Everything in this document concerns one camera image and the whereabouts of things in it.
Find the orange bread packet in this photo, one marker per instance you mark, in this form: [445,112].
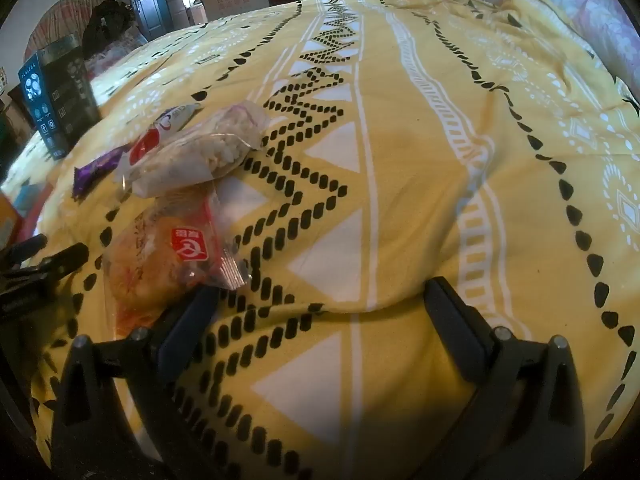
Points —
[160,255]

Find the clear packet of pale balls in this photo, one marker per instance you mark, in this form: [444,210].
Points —
[210,147]

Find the yellow patterned blanket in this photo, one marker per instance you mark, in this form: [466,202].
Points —
[400,160]

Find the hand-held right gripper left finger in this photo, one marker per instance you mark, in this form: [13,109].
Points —
[190,325]

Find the room door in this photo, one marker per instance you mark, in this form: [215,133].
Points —
[150,0]

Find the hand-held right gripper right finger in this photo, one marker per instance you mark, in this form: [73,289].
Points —
[455,330]

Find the purple snack packet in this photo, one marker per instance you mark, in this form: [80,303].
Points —
[97,167]

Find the black clothing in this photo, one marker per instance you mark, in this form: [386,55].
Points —
[105,22]

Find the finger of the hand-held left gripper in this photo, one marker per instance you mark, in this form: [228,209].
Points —
[60,262]
[25,250]

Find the pink pillow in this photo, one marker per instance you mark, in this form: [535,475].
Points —
[590,10]

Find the white red round-print snack packet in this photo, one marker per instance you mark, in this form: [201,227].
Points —
[160,130]

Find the pink round cloth cover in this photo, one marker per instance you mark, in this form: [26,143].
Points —
[55,20]

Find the black cardboard box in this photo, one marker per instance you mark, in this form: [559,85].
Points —
[65,100]

